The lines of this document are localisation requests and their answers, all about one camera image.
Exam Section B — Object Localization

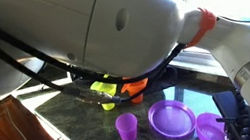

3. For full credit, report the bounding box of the yellow-green plastic cup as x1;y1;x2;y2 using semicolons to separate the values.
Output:
100;93;118;113

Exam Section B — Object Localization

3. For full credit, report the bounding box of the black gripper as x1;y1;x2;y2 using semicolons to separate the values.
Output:
212;87;250;140

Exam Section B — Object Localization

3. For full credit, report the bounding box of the orange strap on arm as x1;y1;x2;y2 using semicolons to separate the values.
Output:
182;4;222;48

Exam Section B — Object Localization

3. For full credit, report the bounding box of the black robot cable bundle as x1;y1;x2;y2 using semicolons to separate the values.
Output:
0;0;194;124

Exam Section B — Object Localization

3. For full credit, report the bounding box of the purple plastic cup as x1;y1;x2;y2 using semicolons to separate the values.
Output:
113;111;141;140

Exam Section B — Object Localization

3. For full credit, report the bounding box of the thin white cord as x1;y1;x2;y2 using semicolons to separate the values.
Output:
0;96;37;140

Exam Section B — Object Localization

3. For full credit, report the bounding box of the purple plastic plate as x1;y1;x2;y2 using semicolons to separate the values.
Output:
145;95;200;140

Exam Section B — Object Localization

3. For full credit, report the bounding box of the purple plastic bowl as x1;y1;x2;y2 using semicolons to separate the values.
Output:
193;109;229;140

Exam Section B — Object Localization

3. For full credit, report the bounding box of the orange plastic cup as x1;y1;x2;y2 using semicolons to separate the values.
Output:
130;91;146;105

